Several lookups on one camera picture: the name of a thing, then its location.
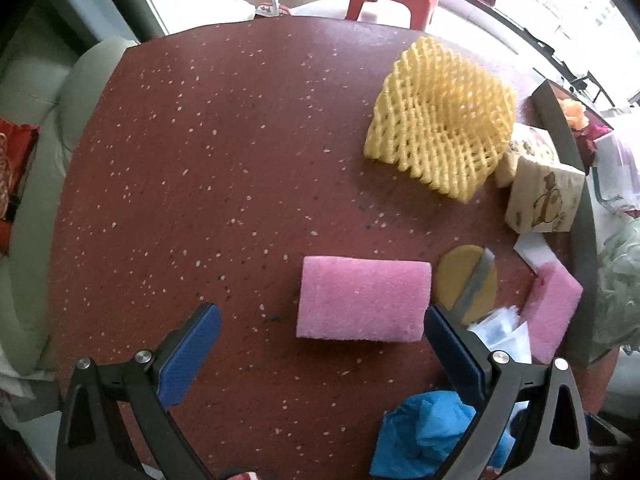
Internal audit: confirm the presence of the white paper card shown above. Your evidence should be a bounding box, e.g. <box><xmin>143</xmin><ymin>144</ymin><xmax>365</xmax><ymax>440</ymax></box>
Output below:
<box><xmin>514</xmin><ymin>232</ymin><xmax>558</xmax><ymax>267</ymax></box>

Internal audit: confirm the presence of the blue crinkled plastic cover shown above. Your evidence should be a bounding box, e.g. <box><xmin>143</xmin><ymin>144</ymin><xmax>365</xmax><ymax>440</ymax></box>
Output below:
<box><xmin>369</xmin><ymin>389</ymin><xmax>516</xmax><ymax>480</ymax></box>

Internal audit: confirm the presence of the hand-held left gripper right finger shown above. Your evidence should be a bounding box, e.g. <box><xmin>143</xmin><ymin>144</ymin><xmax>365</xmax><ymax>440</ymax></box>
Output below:
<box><xmin>424</xmin><ymin>304</ymin><xmax>592</xmax><ymax>480</ymax></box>

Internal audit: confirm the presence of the dark red cloth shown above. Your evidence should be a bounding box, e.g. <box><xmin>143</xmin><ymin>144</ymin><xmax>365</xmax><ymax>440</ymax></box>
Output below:
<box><xmin>575</xmin><ymin>122</ymin><xmax>613</xmax><ymax>153</ymax></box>

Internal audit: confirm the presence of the cream printed box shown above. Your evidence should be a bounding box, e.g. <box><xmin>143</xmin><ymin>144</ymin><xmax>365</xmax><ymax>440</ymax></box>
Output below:
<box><xmin>495</xmin><ymin>122</ymin><xmax>586</xmax><ymax>233</ymax></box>

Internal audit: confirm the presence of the red embroidered cushion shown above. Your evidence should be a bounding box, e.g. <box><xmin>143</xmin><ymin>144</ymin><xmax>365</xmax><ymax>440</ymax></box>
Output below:
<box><xmin>0</xmin><ymin>119</ymin><xmax>41</xmax><ymax>256</ymax></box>

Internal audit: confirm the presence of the white plastic bag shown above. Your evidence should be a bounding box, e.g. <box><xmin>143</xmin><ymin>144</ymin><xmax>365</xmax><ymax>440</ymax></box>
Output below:
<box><xmin>592</xmin><ymin>110</ymin><xmax>640</xmax><ymax>218</ymax></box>

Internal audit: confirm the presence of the dark rectangular tray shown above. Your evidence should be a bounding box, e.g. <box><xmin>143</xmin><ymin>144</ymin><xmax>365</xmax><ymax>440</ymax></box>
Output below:
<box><xmin>531</xmin><ymin>80</ymin><xmax>640</xmax><ymax>367</ymax></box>

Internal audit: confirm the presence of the orange fabric flower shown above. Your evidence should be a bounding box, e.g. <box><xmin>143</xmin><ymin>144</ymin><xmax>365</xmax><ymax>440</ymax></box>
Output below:
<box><xmin>557</xmin><ymin>97</ymin><xmax>587</xmax><ymax>131</ymax></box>

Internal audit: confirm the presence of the light blue plastic cover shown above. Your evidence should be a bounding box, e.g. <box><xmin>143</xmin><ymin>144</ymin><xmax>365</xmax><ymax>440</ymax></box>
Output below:
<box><xmin>467</xmin><ymin>305</ymin><xmax>532</xmax><ymax>363</ymax></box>

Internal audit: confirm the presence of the pink rectangular sponge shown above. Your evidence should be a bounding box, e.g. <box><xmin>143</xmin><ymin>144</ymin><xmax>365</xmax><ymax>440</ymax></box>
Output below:
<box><xmin>296</xmin><ymin>255</ymin><xmax>432</xmax><ymax>343</ymax></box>
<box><xmin>520</xmin><ymin>260</ymin><xmax>585</xmax><ymax>365</ymax></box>

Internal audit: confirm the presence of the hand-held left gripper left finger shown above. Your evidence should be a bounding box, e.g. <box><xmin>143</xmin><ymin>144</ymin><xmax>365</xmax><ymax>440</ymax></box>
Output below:
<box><xmin>56</xmin><ymin>302</ymin><xmax>223</xmax><ymax>480</ymax></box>

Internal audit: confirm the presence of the pale green bath pouf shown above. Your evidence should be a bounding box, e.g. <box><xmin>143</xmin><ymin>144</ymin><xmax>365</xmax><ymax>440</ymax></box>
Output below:
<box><xmin>592</xmin><ymin>217</ymin><xmax>640</xmax><ymax>348</ymax></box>

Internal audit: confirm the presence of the yellow foam net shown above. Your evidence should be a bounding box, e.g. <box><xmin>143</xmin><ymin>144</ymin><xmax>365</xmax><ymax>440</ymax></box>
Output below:
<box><xmin>364</xmin><ymin>36</ymin><xmax>517</xmax><ymax>205</ymax></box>

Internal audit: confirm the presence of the white grey blanket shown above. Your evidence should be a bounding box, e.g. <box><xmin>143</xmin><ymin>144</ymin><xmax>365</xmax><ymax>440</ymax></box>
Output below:
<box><xmin>0</xmin><ymin>355</ymin><xmax>61</xmax><ymax>411</ymax></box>

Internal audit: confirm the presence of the round yellow sponge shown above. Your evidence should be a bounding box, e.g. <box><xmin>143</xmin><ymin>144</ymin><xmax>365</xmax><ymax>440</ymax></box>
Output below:
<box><xmin>434</xmin><ymin>245</ymin><xmax>499</xmax><ymax>326</ymax></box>

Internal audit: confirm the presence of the pale green sofa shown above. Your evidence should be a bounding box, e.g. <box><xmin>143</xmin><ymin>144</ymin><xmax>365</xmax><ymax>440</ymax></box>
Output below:
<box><xmin>0</xmin><ymin>37</ymin><xmax>138</xmax><ymax>376</ymax></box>

